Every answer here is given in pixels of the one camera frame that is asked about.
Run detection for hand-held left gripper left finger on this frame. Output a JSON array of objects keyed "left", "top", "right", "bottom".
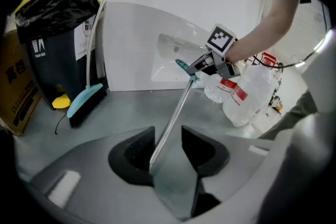
[{"left": 27, "top": 125, "right": 158, "bottom": 220}]

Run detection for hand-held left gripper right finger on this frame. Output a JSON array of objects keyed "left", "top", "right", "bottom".
[{"left": 181, "top": 125, "right": 271, "bottom": 218}]

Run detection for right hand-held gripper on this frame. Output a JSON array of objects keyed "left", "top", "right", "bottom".
[{"left": 188, "top": 24, "right": 242, "bottom": 80}]

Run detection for teal dustpan with metal handle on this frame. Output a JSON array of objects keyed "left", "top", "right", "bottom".
[{"left": 148, "top": 58, "right": 202, "bottom": 221}]

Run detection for person's right forearm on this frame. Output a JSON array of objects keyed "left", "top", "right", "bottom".
[{"left": 225, "top": 0, "right": 300, "bottom": 66}]

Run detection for clear water jug red cap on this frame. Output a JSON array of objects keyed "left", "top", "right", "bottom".
[
  {"left": 222, "top": 63, "right": 277, "bottom": 129},
  {"left": 203, "top": 73, "right": 237, "bottom": 104},
  {"left": 252, "top": 51, "right": 278, "bottom": 70}
]

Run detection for pile of mixed clutter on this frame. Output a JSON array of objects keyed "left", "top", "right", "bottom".
[{"left": 267, "top": 93, "right": 285, "bottom": 114}]

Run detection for person's grey trousers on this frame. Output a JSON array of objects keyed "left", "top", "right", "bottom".
[{"left": 258, "top": 88, "right": 319, "bottom": 140}]

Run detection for black trash bin yellow lid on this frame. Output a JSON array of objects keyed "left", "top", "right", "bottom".
[{"left": 14, "top": 0, "right": 106, "bottom": 111}]

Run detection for large cardboard box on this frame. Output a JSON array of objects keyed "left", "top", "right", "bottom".
[{"left": 0, "top": 28, "right": 43, "bottom": 137}]

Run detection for teal broom with metal handle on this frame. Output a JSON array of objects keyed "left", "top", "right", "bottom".
[{"left": 65, "top": 0, "right": 131, "bottom": 129}]

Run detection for thin black cord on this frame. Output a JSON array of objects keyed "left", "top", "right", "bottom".
[{"left": 54, "top": 112, "right": 68, "bottom": 136}]

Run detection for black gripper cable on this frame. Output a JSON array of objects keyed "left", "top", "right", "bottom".
[{"left": 252, "top": 2, "right": 329, "bottom": 69}]

